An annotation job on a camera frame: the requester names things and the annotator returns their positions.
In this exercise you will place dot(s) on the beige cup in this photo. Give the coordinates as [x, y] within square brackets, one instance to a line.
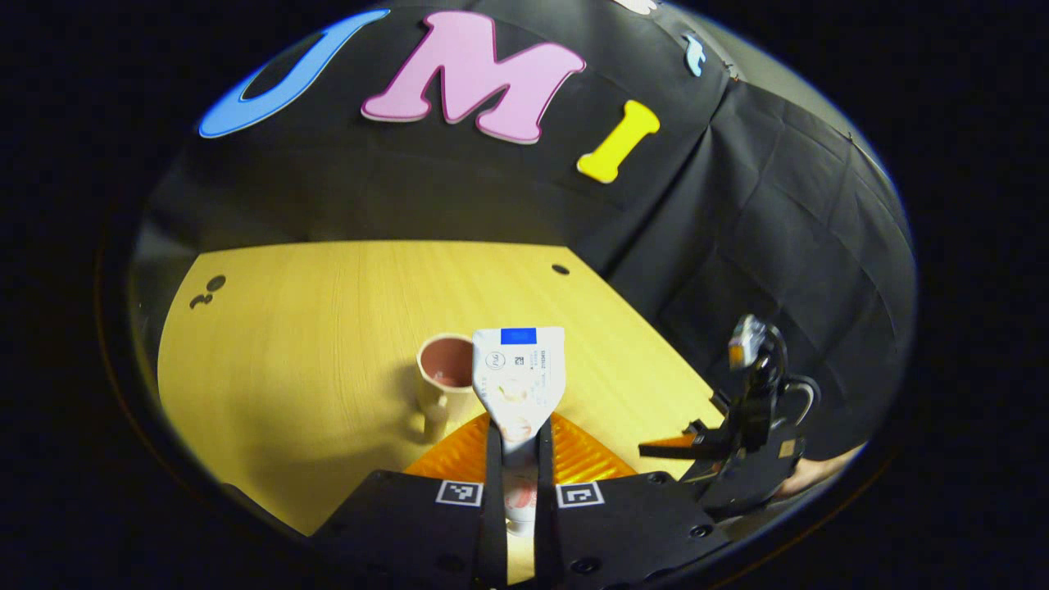
[434, 397]

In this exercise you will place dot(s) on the white toothpaste tube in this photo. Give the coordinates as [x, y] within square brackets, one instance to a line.
[518, 369]

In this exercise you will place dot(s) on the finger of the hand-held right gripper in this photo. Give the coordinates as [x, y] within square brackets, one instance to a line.
[668, 449]

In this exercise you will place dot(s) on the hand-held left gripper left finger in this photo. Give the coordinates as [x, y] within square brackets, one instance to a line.
[492, 524]

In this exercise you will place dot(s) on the black backdrop cloth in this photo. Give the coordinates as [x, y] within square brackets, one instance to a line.
[410, 188]

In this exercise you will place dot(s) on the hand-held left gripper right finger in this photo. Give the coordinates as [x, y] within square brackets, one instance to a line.
[547, 524]

